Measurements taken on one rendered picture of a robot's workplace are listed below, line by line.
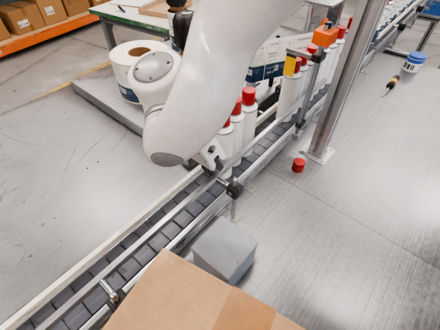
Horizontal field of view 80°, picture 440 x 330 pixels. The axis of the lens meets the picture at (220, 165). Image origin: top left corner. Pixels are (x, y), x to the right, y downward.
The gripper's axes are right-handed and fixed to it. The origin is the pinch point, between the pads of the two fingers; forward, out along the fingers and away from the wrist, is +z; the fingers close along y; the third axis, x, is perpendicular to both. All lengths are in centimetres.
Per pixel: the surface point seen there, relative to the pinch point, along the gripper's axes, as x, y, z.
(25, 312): 42.2, 3.2, -12.1
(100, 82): -7, 67, 10
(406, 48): -321, 6, 217
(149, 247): 22.7, -1.9, -1.4
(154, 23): -71, 120, 41
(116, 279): 30.7, -2.2, -4.3
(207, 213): 9.1, -5.5, 3.8
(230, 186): 2.0, -8.7, -3.1
